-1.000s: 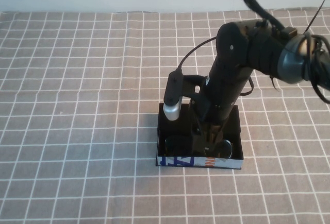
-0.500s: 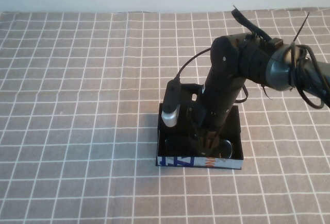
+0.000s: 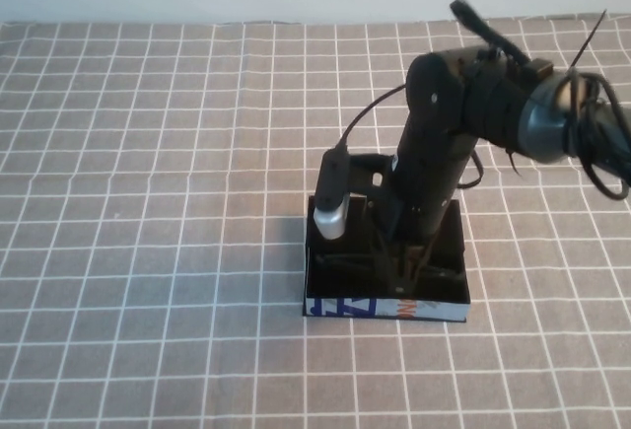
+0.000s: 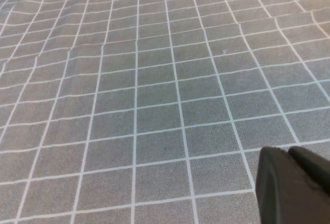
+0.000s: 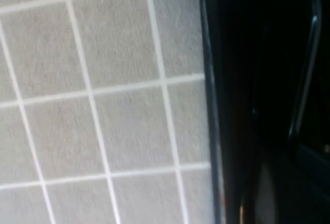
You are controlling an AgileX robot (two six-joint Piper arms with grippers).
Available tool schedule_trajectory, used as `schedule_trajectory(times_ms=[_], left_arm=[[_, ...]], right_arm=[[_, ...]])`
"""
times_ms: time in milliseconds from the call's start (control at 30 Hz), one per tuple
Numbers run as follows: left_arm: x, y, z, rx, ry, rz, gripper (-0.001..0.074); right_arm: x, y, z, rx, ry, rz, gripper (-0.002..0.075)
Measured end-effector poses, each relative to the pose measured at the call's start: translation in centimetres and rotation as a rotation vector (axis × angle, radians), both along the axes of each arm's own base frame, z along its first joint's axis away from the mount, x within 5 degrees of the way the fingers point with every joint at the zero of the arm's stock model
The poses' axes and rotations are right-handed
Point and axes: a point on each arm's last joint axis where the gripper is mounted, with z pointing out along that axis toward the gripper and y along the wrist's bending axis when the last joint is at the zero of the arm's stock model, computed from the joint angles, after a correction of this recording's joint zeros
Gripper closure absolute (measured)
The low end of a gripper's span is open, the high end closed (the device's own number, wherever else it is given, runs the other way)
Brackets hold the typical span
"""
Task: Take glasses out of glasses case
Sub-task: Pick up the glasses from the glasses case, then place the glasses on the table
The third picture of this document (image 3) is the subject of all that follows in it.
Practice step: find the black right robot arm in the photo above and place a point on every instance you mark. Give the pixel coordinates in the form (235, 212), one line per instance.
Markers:
(488, 103)

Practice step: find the black open cardboard box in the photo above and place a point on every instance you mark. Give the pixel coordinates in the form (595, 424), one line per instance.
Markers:
(345, 308)

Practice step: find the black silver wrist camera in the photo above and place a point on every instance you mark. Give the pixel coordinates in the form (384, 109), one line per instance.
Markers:
(332, 192)

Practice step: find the black frame sunglasses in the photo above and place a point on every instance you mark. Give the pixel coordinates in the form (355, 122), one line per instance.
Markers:
(345, 259)

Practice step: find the grey white checked tablecloth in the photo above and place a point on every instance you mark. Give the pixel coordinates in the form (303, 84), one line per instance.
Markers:
(148, 251)

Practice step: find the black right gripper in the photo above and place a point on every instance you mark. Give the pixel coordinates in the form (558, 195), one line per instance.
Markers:
(429, 187)

